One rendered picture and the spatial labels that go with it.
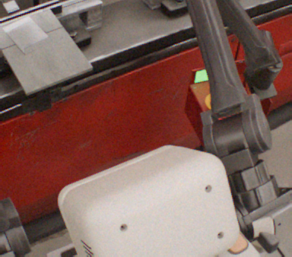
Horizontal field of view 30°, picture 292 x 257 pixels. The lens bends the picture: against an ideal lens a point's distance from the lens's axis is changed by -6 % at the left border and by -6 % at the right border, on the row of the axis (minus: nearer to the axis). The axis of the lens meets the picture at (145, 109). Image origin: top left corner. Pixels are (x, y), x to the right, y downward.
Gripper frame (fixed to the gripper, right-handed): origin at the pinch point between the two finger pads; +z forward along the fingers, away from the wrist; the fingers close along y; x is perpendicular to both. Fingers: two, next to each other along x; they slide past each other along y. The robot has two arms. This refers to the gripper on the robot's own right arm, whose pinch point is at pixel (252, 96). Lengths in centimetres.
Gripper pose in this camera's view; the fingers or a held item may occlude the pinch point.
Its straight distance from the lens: 164.7
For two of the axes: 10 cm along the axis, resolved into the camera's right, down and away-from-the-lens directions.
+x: -9.4, 2.2, -2.7
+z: -1.5, 4.4, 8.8
